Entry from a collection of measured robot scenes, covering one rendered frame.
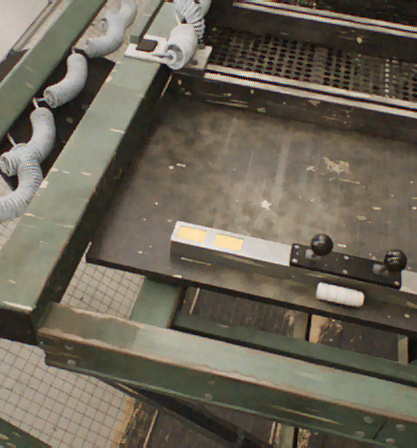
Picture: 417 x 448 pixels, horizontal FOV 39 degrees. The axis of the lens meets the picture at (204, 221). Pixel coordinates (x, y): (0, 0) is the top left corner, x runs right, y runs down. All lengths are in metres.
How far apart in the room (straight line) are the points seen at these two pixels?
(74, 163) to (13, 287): 0.30
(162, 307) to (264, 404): 0.26
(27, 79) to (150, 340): 1.18
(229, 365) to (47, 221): 0.39
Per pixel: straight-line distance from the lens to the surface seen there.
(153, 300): 1.08
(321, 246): 0.96
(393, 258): 0.98
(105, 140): 1.19
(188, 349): 0.93
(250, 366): 0.93
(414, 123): 1.46
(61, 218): 1.04
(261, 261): 1.07
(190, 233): 1.09
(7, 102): 1.84
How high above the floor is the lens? 1.99
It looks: 17 degrees down
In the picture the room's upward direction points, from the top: 57 degrees counter-clockwise
